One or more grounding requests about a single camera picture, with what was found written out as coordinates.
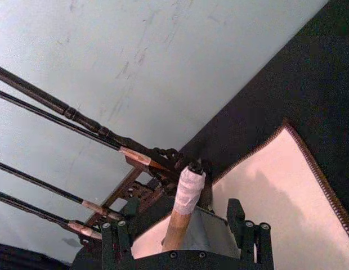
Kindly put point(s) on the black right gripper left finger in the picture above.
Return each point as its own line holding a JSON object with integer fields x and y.
{"x": 118, "y": 242}

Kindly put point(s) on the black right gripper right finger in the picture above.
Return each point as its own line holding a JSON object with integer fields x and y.
{"x": 254, "y": 242}

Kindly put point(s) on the wooden brush with white wrap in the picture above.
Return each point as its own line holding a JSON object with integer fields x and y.
{"x": 188, "y": 191}

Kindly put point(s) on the thin dark brush copper ferrule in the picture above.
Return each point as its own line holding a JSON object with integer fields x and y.
{"x": 82, "y": 229}
{"x": 93, "y": 206}
{"x": 135, "y": 157}

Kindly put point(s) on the grey flat sheet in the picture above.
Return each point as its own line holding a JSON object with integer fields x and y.
{"x": 211, "y": 236}

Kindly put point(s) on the white felt mat brown stitching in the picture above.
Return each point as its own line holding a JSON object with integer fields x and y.
{"x": 275, "y": 182}

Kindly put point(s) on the dark wooden brush rack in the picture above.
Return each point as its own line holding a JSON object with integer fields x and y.
{"x": 78, "y": 114}

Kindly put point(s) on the black table cloth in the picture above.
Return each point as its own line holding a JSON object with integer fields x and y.
{"x": 304, "y": 84}

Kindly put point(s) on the plain pale wall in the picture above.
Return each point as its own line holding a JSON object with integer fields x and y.
{"x": 135, "y": 56}

